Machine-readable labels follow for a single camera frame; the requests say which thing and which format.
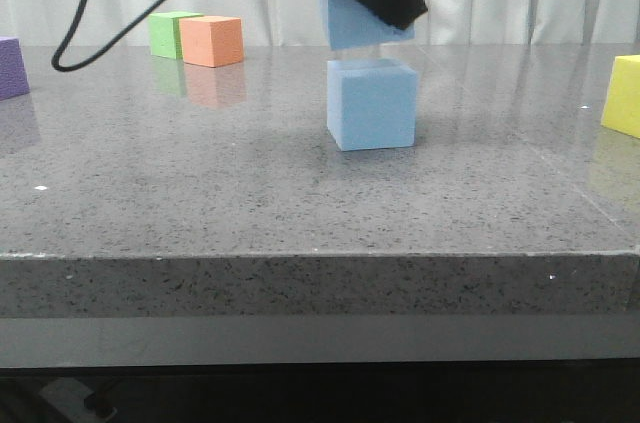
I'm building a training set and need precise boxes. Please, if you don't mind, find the textured light blue foam cube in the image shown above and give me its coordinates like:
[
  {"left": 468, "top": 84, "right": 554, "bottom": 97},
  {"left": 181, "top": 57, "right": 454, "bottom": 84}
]
[{"left": 320, "top": 0, "right": 414, "bottom": 50}]

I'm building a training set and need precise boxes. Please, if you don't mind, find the smooth light blue foam cube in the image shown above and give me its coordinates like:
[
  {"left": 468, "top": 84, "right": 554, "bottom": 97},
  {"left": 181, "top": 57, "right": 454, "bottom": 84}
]
[{"left": 327, "top": 58, "right": 418, "bottom": 151}]

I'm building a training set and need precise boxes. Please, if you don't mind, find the orange foam cube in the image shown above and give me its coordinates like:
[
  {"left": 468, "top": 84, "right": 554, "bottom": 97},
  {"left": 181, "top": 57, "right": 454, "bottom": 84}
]
[{"left": 179, "top": 16, "right": 244, "bottom": 68}]

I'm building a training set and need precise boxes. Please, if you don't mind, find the green foam cube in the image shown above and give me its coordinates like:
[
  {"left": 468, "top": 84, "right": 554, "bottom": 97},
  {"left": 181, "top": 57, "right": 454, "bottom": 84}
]
[{"left": 147, "top": 11, "right": 202, "bottom": 60}]

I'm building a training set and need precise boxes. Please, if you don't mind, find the yellow foam cube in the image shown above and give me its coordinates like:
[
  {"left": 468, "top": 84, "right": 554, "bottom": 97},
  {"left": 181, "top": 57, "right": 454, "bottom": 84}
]
[{"left": 601, "top": 55, "right": 640, "bottom": 138}]

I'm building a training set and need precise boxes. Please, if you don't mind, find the purple foam cube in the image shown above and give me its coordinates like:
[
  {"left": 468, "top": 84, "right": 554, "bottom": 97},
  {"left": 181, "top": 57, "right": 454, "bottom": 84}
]
[{"left": 0, "top": 36, "right": 30, "bottom": 100}]

